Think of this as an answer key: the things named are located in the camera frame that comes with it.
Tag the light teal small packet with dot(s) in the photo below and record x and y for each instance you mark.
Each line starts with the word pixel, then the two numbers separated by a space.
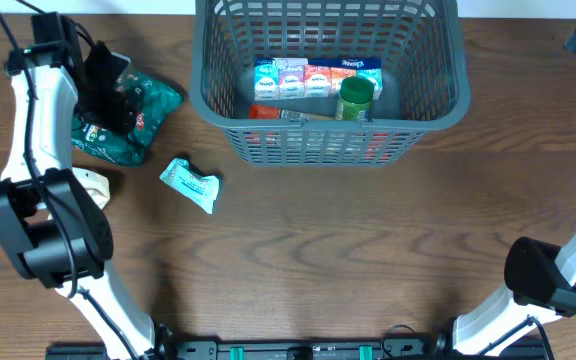
pixel 202 190

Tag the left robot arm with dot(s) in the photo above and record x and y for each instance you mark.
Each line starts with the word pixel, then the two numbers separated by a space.
pixel 51 229

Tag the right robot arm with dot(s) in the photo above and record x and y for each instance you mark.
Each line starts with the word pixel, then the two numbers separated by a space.
pixel 539 287

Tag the green snack bag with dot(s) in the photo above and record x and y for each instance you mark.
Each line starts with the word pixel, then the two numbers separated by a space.
pixel 152 102

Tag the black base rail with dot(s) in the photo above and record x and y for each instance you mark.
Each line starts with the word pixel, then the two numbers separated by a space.
pixel 392 348

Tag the grey plastic lattice basket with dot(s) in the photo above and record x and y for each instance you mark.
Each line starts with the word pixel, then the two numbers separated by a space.
pixel 419 44

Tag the beige paper pouch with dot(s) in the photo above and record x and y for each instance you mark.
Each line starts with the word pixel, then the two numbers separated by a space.
pixel 96 185

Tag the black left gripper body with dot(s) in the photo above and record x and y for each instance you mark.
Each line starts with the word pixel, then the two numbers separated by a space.
pixel 103 87

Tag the blue tissue multipack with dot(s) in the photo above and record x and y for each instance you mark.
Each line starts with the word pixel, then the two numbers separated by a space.
pixel 295 78

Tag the green lid jar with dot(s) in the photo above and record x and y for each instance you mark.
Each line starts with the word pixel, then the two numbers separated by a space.
pixel 355 99

